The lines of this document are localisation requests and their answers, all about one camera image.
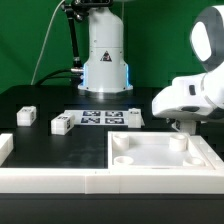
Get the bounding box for white square tabletop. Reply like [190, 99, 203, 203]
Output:
[108, 132, 215, 170]

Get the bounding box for tag marker sheet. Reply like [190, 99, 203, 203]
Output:
[64, 110, 145, 128]

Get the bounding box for white U-shaped fence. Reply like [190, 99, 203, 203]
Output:
[0, 134, 224, 194]

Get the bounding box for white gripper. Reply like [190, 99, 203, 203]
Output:
[152, 73, 224, 122]

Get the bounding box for grey cable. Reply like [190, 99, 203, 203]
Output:
[30, 0, 67, 86]

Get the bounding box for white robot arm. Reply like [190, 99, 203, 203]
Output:
[78, 5, 224, 121]

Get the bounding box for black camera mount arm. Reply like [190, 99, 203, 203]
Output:
[62, 0, 88, 68]

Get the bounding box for black cable bundle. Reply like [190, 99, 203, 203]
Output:
[34, 67, 84, 87]

